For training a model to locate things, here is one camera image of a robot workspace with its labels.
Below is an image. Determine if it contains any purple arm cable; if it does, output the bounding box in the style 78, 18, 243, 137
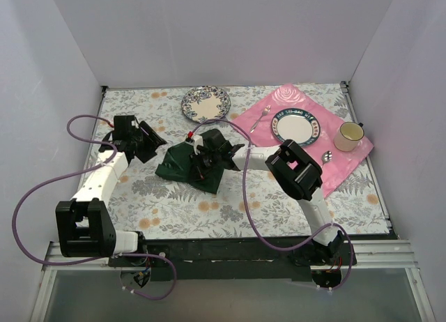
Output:
11, 115, 178, 300
190, 118, 355, 291

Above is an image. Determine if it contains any silver spoon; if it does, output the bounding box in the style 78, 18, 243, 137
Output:
321, 151, 332, 168

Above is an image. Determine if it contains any pink rose placemat cloth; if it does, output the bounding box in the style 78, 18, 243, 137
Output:
230, 84, 373, 197

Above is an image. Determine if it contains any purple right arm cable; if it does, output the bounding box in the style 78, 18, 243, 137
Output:
190, 118, 355, 291

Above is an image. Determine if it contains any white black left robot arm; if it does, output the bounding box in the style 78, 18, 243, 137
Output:
55, 115, 166, 266

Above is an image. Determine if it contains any silver fork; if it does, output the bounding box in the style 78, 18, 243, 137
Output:
249, 105, 271, 133

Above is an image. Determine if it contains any blue floral ceramic plate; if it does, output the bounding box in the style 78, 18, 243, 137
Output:
181, 86, 231, 123

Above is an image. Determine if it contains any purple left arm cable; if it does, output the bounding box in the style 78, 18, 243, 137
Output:
11, 115, 178, 300

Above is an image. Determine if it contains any aluminium frame rail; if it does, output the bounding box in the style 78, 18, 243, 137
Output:
31, 237, 435, 321

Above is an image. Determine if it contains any dark green cloth napkin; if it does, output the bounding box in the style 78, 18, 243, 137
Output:
155, 141, 224, 194

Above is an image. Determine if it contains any cream enamel mug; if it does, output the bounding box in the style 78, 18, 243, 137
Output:
333, 122, 364, 152

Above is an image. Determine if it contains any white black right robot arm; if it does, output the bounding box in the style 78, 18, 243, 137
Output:
186, 129, 344, 265

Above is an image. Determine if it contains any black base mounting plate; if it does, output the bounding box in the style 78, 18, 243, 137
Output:
107, 240, 358, 283

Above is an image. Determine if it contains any green rimmed white plate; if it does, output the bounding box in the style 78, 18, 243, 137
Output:
271, 108, 321, 147

